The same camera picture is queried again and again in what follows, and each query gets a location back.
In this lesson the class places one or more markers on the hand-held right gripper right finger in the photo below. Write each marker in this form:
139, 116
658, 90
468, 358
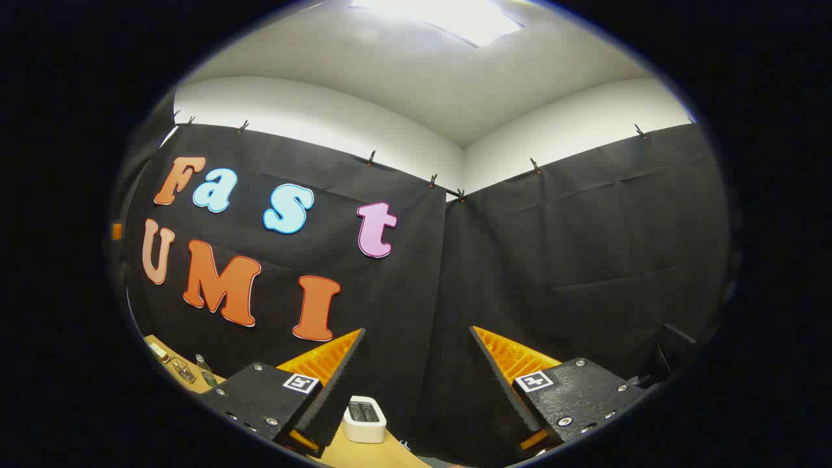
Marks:
497, 383

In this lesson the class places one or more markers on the ceiling light panel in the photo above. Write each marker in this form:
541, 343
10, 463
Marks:
455, 16

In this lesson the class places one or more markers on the row of black cloth clips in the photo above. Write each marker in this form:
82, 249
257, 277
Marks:
371, 158

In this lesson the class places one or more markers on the black backdrop cloth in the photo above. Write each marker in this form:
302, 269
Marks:
520, 260

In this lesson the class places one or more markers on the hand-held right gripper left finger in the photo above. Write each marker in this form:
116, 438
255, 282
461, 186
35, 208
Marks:
338, 390

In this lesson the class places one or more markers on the black chair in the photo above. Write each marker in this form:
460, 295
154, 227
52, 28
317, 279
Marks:
669, 351

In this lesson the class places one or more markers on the sandwich with lettuce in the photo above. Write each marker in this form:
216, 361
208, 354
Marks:
159, 353

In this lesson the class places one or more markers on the white toaster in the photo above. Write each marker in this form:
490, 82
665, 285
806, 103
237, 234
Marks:
364, 429

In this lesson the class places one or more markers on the clear plastic water bottle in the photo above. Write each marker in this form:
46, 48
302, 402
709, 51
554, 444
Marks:
207, 376

